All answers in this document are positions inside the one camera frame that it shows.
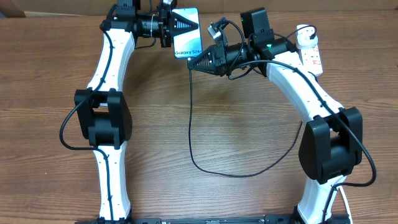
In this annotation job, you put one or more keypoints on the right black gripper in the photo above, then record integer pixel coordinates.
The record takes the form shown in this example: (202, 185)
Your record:
(218, 57)

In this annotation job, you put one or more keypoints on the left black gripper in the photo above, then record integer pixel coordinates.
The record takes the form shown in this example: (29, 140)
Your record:
(168, 23)

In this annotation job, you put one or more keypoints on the blue Galaxy smartphone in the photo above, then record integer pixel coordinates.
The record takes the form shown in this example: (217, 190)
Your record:
(187, 45)

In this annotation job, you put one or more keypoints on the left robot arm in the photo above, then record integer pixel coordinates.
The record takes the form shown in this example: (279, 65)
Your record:
(103, 113)

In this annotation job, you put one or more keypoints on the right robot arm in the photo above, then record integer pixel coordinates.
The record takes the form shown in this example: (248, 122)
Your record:
(331, 144)

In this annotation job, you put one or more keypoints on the white charger plug adapter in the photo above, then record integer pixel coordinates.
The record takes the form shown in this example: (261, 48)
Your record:
(306, 36)

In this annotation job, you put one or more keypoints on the white power strip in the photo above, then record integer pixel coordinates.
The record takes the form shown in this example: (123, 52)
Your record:
(311, 60)

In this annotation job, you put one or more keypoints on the brown cardboard backdrop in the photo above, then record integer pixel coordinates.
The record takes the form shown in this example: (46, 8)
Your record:
(22, 8)

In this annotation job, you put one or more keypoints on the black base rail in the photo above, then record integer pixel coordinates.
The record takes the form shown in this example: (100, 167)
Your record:
(267, 219)

